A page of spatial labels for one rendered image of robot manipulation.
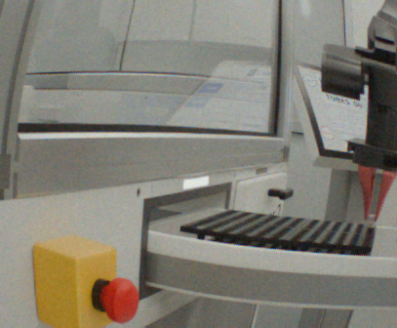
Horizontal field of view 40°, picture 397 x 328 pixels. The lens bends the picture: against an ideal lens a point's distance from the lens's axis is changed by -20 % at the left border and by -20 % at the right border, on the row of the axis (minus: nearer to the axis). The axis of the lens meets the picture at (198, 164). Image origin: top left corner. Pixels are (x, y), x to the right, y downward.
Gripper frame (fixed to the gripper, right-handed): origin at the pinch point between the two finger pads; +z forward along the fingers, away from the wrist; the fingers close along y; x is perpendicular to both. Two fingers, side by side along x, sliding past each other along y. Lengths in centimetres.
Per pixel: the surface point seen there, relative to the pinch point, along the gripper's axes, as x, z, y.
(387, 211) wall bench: 290, 63, -27
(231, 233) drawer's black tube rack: -17.0, 0.7, -13.6
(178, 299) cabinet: -10.4, 13.4, -21.9
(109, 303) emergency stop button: -43.2, 0.3, -11.1
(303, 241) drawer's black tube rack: -16.0, 0.5, -5.7
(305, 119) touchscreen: 69, -4, -33
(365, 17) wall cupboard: 330, -69, -62
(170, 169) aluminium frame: -17.8, -4.6, -20.6
